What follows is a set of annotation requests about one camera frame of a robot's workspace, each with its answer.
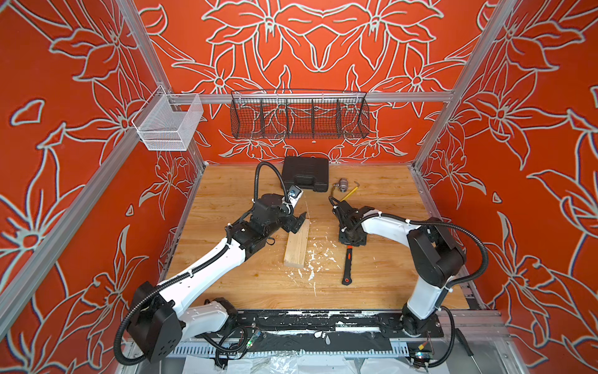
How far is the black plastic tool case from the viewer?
1082 millimetres

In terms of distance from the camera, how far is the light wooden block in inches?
33.5

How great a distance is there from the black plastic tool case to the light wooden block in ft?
0.82
